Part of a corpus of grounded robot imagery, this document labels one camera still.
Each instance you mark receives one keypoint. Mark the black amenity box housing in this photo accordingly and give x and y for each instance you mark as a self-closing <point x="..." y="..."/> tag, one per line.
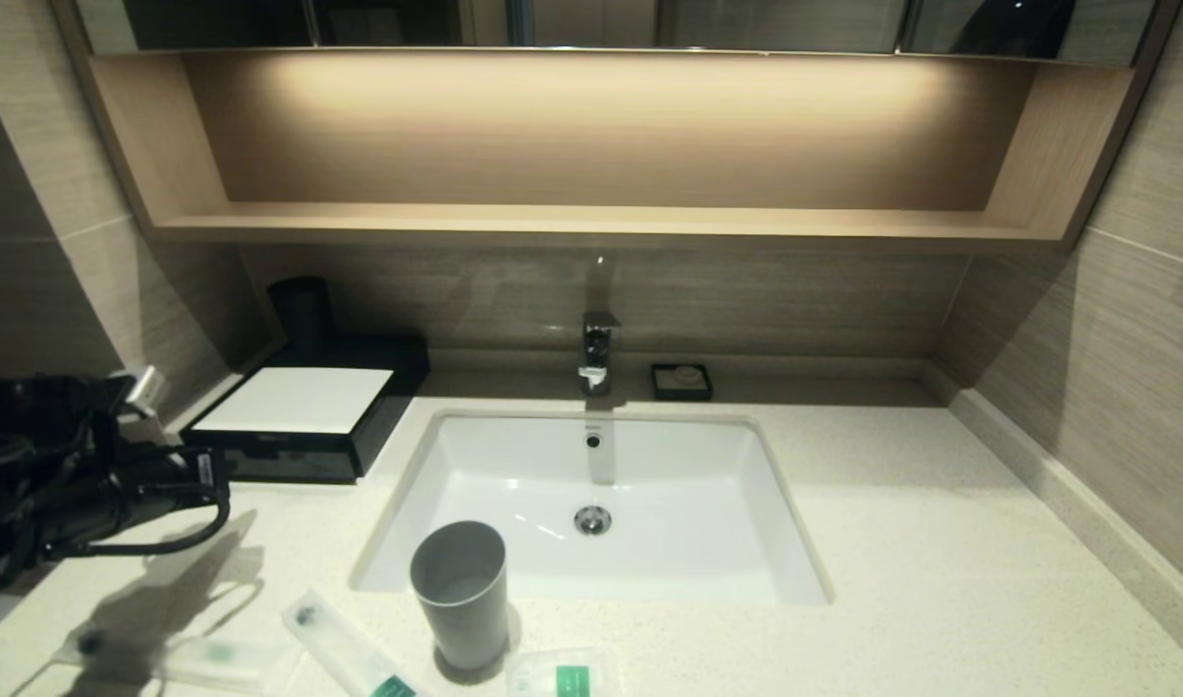
<point x="403" y="382"/>

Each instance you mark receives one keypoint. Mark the chrome sink drain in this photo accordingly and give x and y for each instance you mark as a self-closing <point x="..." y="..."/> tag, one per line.
<point x="592" y="520"/>

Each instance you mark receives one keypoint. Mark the toothbrush packet with green label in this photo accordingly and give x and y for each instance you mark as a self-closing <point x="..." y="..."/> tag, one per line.
<point x="345" y="649"/>

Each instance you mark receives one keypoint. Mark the packet with green square label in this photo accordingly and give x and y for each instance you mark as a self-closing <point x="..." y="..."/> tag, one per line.
<point x="562" y="676"/>

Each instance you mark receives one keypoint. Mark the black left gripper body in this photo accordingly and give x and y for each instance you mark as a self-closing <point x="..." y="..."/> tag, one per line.
<point x="132" y="494"/>

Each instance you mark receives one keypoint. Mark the wooden wall shelf niche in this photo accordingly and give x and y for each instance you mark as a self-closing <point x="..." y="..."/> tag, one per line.
<point x="591" y="221"/>

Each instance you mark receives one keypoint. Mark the white sink basin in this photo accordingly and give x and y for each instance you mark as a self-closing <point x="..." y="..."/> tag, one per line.
<point x="679" y="503"/>

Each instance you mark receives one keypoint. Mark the black drawer amenity box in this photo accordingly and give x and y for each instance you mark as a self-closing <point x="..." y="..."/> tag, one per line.
<point x="291" y="461"/>

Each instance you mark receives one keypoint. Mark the small round soap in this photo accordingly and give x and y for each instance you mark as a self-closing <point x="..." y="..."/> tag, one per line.
<point x="688" y="375"/>

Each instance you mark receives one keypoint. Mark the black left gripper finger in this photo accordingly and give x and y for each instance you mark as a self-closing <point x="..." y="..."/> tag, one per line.
<point x="197" y="467"/>
<point x="197" y="494"/>

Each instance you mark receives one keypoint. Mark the chrome faucet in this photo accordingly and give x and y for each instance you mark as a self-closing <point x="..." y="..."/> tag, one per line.
<point x="598" y="348"/>

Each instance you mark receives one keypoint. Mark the grey plastic cup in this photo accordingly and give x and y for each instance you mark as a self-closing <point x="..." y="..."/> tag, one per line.
<point x="464" y="610"/>

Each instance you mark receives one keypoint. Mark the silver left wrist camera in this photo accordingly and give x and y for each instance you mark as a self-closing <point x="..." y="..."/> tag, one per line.
<point x="144" y="392"/>

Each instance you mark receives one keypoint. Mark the black soap dish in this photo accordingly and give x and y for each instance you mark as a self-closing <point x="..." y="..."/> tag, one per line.
<point x="661" y="389"/>

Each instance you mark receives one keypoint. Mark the black cylindrical cup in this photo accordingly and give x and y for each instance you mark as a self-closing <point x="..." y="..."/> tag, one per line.
<point x="304" y="310"/>

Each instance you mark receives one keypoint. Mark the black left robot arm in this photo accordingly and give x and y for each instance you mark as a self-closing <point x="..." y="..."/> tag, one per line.
<point x="30" y="455"/>

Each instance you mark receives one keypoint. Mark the mirror cabinet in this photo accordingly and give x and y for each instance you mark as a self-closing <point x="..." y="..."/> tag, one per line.
<point x="746" y="24"/>

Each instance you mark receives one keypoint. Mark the white board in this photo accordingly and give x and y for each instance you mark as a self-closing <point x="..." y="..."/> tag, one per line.
<point x="296" y="399"/>

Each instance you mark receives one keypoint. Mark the clear toothbrush packet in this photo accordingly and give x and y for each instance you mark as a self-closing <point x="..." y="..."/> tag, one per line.
<point x="214" y="658"/>

